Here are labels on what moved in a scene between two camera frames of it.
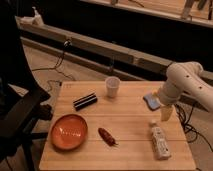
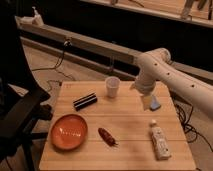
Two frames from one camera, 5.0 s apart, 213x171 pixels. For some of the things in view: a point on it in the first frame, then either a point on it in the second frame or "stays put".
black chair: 20,97 stays put
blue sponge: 151,102 stays put
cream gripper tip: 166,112 to 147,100
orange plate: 68,132 stays put
